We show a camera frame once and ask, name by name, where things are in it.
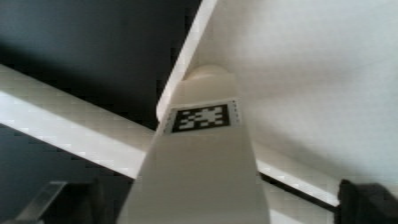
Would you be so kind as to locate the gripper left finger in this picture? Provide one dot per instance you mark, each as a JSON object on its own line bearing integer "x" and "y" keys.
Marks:
{"x": 77, "y": 203}

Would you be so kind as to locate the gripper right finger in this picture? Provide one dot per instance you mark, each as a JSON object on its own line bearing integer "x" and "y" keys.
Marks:
{"x": 368, "y": 204}

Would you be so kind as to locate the white leg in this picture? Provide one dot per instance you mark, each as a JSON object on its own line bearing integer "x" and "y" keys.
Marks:
{"x": 198, "y": 186}

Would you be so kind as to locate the white desk top tray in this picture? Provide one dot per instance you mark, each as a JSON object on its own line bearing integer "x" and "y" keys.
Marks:
{"x": 310, "y": 50}

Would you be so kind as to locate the white U-shaped fence frame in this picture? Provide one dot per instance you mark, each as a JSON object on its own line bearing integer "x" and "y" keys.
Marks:
{"x": 104, "y": 138}

